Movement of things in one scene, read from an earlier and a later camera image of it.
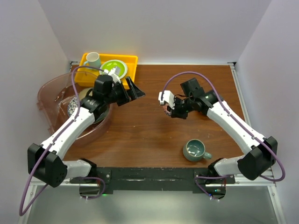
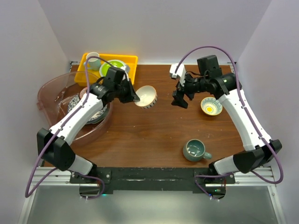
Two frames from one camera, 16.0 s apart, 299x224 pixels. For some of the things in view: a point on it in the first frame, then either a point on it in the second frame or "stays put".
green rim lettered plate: (103, 116) stays put
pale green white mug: (93, 59) stays put
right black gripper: (175, 113) → (178, 96)
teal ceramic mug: (194, 150) stays put
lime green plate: (113, 64) stays put
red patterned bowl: (167, 109) → (82, 92)
